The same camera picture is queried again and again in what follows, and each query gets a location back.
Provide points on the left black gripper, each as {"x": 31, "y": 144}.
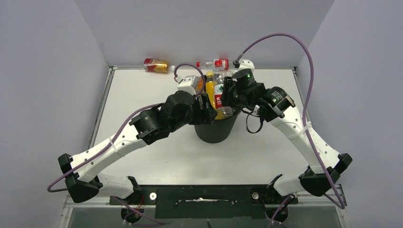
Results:
{"x": 205, "y": 116}

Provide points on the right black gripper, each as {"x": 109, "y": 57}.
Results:
{"x": 227, "y": 99}

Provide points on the yellow honey pomelo drink bottle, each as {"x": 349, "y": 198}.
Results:
{"x": 210, "y": 92}

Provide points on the black plastic waste bin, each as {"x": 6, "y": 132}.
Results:
{"x": 217, "y": 131}

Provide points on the orange drink bottle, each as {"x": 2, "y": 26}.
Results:
{"x": 200, "y": 84}

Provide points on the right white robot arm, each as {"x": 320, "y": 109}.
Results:
{"x": 275, "y": 106}

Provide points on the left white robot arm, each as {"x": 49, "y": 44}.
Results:
{"x": 82, "y": 172}

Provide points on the clear bottle red blue label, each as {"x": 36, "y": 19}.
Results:
{"x": 224, "y": 63}

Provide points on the gold red tea bottle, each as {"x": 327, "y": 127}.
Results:
{"x": 157, "y": 66}

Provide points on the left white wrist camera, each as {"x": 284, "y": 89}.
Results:
{"x": 188, "y": 84}

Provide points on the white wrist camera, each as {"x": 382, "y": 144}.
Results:
{"x": 188, "y": 84}
{"x": 242, "y": 64}

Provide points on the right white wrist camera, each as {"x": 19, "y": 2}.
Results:
{"x": 242, "y": 64}

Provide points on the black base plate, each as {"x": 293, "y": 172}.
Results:
{"x": 206, "y": 201}

